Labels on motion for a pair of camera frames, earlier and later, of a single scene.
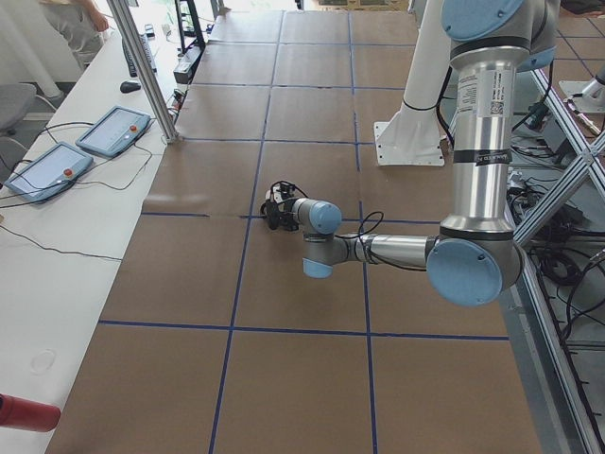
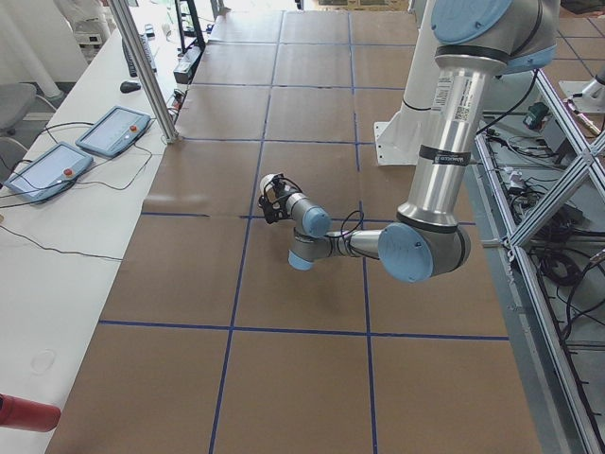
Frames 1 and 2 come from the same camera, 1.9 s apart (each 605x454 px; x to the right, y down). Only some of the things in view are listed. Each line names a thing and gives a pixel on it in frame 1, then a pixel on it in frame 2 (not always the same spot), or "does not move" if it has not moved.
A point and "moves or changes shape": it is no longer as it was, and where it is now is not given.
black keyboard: [129, 64] does not move
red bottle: [28, 415] does not move
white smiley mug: [274, 193] moves or changes shape
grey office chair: [15, 100] does not move
